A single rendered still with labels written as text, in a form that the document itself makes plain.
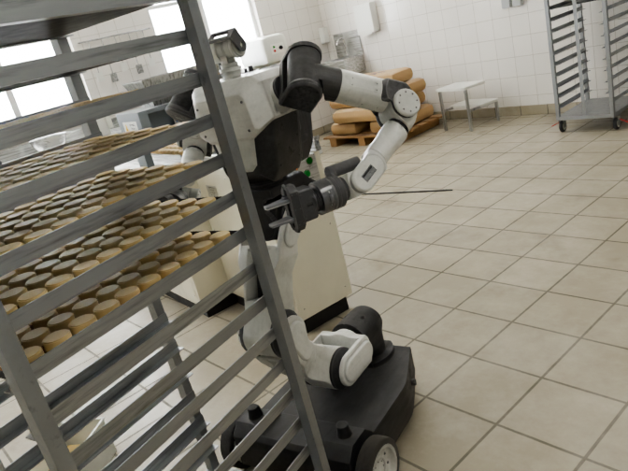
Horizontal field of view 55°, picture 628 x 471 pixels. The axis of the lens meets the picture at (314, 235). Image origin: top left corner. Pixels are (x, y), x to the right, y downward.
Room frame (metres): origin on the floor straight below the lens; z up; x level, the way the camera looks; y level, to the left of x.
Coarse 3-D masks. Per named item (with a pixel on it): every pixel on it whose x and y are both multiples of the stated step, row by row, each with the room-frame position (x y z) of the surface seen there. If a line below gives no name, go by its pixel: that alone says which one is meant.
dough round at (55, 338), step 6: (60, 330) 1.01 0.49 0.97; (66, 330) 1.00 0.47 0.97; (48, 336) 0.99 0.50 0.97; (54, 336) 0.98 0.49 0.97; (60, 336) 0.98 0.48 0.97; (66, 336) 0.98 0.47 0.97; (42, 342) 0.98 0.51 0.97; (48, 342) 0.97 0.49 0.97; (54, 342) 0.96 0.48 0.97; (60, 342) 0.97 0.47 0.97; (48, 348) 0.96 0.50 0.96
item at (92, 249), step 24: (144, 216) 1.35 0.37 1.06; (168, 216) 1.31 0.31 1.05; (96, 240) 1.23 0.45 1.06; (120, 240) 1.19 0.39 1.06; (48, 264) 1.14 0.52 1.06; (72, 264) 1.10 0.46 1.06; (96, 264) 1.06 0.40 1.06; (0, 288) 1.06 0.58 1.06; (24, 288) 1.02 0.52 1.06; (48, 288) 1.00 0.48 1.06
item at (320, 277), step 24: (216, 192) 2.98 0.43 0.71; (216, 216) 3.06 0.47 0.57; (312, 240) 2.67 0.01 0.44; (336, 240) 2.75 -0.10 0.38; (312, 264) 2.65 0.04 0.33; (336, 264) 2.73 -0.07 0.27; (240, 288) 3.04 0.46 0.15; (312, 288) 2.64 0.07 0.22; (336, 288) 2.71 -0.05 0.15; (312, 312) 2.62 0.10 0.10; (336, 312) 2.73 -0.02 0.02
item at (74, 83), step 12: (60, 48) 1.59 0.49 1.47; (72, 84) 1.60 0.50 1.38; (72, 96) 1.61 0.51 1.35; (84, 96) 1.61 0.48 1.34; (84, 132) 1.61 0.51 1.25; (96, 132) 1.61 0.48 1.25; (156, 300) 1.61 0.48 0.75; (156, 312) 1.59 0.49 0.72; (180, 360) 1.61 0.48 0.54; (180, 396) 1.61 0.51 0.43; (192, 420) 1.60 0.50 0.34; (204, 432) 1.61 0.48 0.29; (216, 456) 1.62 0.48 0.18
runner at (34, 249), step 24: (192, 168) 1.26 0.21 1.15; (216, 168) 1.32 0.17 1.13; (144, 192) 1.15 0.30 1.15; (168, 192) 1.20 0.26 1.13; (96, 216) 1.06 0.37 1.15; (120, 216) 1.09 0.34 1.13; (48, 240) 0.97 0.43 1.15; (72, 240) 1.01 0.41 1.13; (0, 264) 0.90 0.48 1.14; (24, 264) 0.93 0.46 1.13
